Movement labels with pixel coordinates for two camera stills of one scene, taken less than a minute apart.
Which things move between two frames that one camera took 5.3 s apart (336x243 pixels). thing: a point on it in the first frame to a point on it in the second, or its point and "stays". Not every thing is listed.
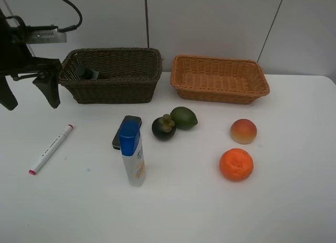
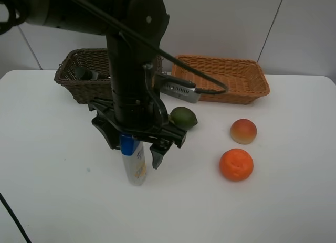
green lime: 184,118 stays
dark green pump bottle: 82,70 stays
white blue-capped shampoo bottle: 128,139 stays
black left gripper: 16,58 to 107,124
